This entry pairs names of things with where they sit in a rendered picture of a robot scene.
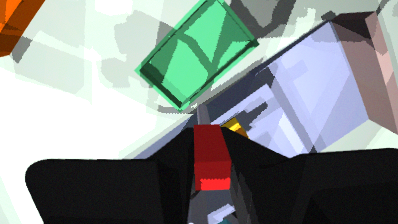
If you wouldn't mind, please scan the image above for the green tray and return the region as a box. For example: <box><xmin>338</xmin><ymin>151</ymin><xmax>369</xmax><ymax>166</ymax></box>
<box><xmin>144</xmin><ymin>0</ymin><xmax>251</xmax><ymax>103</ymax></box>
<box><xmin>134</xmin><ymin>0</ymin><xmax>259</xmax><ymax>113</ymax></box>

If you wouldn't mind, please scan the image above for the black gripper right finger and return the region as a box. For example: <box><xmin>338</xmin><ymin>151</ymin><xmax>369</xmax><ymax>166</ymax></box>
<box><xmin>220</xmin><ymin>127</ymin><xmax>398</xmax><ymax>224</ymax></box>

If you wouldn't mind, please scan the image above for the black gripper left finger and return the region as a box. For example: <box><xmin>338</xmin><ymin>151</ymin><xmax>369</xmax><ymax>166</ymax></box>
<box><xmin>25</xmin><ymin>128</ymin><xmax>194</xmax><ymax>224</ymax></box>

